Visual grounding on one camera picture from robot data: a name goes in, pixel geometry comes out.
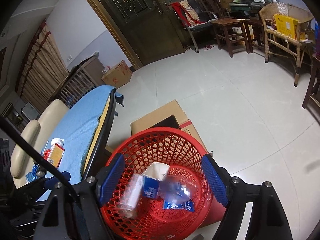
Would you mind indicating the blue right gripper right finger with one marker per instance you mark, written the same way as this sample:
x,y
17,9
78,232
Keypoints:
x,y
218,179

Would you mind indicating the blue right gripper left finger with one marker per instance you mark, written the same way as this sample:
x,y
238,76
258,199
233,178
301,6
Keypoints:
x,y
108,177

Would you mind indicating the clear plastic bottle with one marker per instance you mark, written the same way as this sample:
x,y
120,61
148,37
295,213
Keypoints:
x,y
130,198

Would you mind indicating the white tissue pack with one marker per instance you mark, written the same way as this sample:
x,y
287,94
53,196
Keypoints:
x,y
153,175

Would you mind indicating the orange medicine box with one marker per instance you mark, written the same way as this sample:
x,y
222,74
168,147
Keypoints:
x,y
56,155

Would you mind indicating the blue plastic bag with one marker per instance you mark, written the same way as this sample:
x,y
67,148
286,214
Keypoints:
x,y
37,172

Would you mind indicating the blue snack wrapper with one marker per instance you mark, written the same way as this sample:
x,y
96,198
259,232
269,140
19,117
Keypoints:
x,y
177,193

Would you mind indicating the white paper ball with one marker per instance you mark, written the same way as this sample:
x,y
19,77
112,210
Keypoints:
x,y
57,141

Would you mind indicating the round black-rimmed table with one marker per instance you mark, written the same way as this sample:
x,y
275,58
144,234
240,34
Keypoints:
x,y
97,154

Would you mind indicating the red plastic mesh basket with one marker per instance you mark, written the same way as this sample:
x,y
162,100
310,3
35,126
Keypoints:
x,y
183,154

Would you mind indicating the blue table cloth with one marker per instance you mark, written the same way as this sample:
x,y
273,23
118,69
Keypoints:
x,y
77,129

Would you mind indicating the cream leather sofa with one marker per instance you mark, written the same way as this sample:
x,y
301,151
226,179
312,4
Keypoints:
x,y
36,133

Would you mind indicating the flattened cardboard box on floor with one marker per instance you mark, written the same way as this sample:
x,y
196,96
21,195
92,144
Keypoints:
x,y
172,115

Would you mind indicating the wooden baby crib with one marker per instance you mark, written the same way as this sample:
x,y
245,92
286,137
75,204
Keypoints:
x,y
82,79

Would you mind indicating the beige striped curtain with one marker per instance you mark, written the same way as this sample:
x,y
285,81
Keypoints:
x,y
42,69

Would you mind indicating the dark wooden stool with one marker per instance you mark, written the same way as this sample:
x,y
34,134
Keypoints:
x,y
313,87

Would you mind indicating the small dark wooden table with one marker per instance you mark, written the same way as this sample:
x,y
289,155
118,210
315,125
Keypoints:
x,y
231,31

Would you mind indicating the dark wooden double door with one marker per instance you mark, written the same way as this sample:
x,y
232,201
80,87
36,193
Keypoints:
x,y
146,30

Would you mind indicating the metal chair with red cloth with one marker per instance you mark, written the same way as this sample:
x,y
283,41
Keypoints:
x,y
193,19

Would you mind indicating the yellow box on wicker chair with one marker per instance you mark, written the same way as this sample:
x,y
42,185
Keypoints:
x,y
286,25

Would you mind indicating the wicker armchair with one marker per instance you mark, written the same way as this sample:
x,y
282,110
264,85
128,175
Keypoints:
x,y
274,39

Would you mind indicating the brown cardboard box by wall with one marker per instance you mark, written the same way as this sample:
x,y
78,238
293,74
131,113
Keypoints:
x,y
119,75

